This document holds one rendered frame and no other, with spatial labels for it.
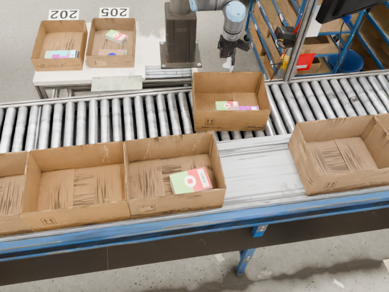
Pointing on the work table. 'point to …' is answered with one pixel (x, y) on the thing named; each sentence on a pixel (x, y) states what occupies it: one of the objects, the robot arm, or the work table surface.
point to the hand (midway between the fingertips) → (229, 63)
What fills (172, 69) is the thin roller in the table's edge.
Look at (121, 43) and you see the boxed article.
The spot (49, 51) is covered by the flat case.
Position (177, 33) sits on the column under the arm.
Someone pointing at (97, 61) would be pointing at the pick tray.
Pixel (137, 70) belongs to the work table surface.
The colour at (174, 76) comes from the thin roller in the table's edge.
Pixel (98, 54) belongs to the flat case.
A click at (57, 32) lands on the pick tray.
